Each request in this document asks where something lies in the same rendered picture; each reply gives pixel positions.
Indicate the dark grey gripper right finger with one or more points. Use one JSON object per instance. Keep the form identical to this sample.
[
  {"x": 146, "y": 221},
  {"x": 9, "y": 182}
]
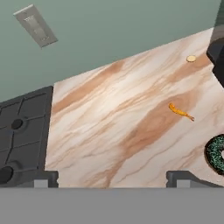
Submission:
[{"x": 180, "y": 178}]

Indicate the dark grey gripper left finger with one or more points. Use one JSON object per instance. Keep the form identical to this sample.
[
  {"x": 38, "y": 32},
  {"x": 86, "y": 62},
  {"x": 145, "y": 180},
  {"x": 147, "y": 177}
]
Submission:
[{"x": 46, "y": 178}]

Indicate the dark green sprinkled donut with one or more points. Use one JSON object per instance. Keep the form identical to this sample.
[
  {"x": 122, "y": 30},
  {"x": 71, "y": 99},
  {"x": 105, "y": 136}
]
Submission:
[{"x": 214, "y": 154}]

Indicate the orange shrimp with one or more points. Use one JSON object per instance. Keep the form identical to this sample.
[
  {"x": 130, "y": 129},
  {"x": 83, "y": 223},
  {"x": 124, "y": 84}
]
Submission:
[{"x": 180, "y": 111}]

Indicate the black gas hob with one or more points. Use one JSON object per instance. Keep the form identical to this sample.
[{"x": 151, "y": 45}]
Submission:
[{"x": 23, "y": 134}]

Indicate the small tan round disc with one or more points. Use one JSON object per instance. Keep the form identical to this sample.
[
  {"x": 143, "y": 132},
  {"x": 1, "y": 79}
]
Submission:
[{"x": 191, "y": 58}]

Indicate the black appliance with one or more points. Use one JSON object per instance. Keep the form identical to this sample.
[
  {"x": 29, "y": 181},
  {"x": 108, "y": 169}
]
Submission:
[{"x": 217, "y": 46}]

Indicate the grey wall socket plate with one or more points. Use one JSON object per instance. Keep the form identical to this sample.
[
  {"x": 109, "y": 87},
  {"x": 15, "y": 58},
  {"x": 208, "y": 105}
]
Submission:
[{"x": 35, "y": 25}]

